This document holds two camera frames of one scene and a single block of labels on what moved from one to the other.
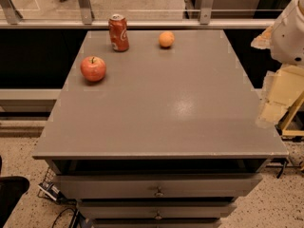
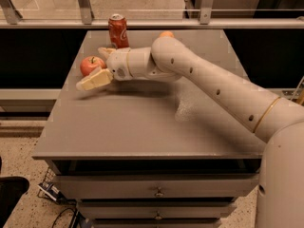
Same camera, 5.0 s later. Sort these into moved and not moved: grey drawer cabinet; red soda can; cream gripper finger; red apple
Moved: cream gripper finger
Not moved: red soda can; red apple; grey drawer cabinet
